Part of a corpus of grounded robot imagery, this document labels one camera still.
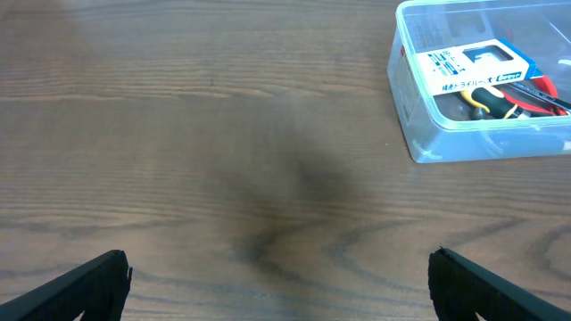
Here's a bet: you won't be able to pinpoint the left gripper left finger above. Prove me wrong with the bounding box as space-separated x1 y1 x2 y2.
1 250 132 321

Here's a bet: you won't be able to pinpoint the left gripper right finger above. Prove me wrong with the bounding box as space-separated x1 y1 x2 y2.
428 248 570 321

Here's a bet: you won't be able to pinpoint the red handled cutting pliers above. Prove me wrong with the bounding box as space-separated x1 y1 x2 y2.
500 76 570 119

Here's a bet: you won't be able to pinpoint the yellow black stubby screwdriver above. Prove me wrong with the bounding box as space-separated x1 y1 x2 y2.
459 86 531 120

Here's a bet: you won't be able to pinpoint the clear plastic container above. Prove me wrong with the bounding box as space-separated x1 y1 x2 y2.
387 0 570 163

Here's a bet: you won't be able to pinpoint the blue white screwdriver set box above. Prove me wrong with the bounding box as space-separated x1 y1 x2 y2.
417 39 543 95

